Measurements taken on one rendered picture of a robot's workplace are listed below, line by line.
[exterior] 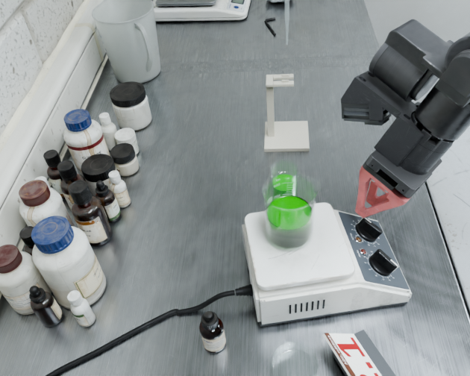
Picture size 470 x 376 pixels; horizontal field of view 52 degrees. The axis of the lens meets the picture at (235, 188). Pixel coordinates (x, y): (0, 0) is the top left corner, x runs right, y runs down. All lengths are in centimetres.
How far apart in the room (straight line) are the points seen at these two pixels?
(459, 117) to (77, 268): 48
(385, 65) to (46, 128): 58
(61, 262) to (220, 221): 25
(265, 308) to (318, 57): 68
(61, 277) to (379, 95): 45
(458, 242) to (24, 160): 67
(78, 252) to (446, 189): 56
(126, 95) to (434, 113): 58
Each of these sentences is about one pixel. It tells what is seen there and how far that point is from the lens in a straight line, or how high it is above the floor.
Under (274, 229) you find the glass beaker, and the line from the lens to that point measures 58.
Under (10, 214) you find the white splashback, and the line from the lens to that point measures 79.
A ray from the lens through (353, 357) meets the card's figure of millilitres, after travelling 61.
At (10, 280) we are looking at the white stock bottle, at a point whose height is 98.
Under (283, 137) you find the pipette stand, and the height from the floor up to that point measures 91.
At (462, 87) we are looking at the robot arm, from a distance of 52.
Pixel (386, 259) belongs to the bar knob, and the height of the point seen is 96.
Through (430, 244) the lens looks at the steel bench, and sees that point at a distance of 76.
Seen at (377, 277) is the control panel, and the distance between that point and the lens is 64.
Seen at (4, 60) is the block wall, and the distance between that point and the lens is 90.
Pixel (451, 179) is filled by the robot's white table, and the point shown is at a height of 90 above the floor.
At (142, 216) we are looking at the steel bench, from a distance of 79.
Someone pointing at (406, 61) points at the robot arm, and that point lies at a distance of 58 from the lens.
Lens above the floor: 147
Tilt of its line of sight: 45 degrees down
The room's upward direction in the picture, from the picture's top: 6 degrees counter-clockwise
